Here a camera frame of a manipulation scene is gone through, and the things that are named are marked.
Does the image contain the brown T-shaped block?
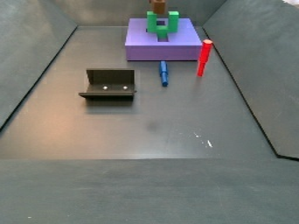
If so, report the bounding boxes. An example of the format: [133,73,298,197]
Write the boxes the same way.
[150,0,166,14]

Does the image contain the blue cylindrical peg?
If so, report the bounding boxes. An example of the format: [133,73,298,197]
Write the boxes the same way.
[159,61,169,87]

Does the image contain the purple square base block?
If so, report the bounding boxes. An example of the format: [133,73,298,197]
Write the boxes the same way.
[126,18,202,61]

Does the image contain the red cylindrical peg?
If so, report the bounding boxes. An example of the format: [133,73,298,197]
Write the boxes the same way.
[198,39,213,76]

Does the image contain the green U-shaped block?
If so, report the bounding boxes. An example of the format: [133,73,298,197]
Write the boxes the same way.
[147,11,181,39]

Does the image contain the black angle bracket fixture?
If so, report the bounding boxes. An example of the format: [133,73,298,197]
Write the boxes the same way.
[79,68,137,99]

